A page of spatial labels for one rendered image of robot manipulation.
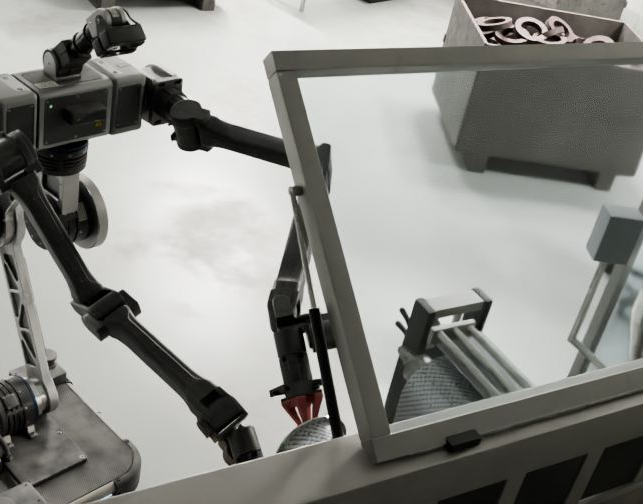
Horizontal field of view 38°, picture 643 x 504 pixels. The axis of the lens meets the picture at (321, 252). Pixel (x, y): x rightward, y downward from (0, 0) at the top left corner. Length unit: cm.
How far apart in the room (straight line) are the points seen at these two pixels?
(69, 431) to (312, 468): 208
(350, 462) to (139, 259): 328
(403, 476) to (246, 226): 361
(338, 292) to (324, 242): 7
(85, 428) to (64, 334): 81
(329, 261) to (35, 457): 200
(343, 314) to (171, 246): 334
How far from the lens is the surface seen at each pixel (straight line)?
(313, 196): 122
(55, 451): 309
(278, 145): 220
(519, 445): 130
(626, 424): 146
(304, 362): 180
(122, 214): 470
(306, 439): 170
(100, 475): 305
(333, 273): 119
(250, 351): 394
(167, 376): 194
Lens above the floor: 247
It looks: 32 degrees down
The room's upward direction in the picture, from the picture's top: 12 degrees clockwise
